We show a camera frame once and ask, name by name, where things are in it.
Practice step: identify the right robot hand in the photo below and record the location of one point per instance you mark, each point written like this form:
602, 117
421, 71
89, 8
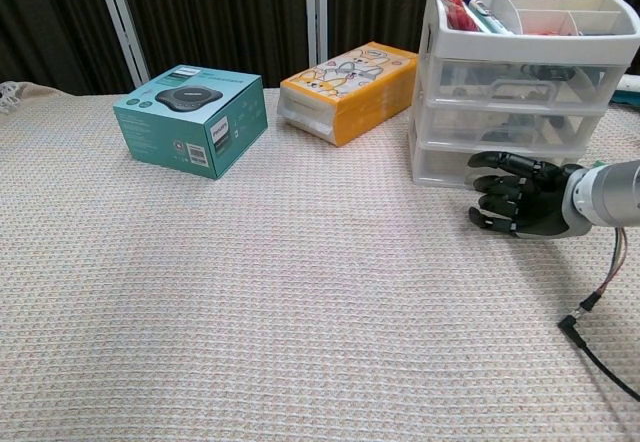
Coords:
540, 202

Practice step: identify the clear plastic drawer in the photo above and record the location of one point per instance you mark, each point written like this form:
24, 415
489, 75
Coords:
440, 167

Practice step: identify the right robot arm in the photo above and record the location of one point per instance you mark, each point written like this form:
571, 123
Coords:
615, 192

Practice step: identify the clear drawer with dark items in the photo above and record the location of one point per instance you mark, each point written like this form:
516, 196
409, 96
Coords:
445, 124

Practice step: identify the clear drawer with black items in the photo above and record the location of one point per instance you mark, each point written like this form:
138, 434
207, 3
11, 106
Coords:
450, 79

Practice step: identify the white plastic drawer organizer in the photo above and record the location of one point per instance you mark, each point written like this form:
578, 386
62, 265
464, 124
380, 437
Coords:
525, 44

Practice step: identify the red orange small items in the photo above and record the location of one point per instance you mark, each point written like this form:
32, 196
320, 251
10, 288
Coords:
549, 32

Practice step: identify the green marker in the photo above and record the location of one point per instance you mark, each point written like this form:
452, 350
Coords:
481, 22

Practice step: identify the white marker with blue cap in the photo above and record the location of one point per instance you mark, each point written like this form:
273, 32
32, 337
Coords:
485, 12

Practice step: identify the orange corgi print tissue pack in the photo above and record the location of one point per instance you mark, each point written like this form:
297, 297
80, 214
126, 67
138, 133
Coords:
365, 107

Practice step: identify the beige woven tablecloth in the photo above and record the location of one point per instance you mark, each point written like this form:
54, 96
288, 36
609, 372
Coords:
300, 287

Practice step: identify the teal speaker retail box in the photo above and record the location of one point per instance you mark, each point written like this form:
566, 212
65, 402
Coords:
165, 132

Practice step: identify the black folding screen grey frame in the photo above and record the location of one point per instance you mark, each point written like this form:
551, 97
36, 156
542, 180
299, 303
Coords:
225, 12

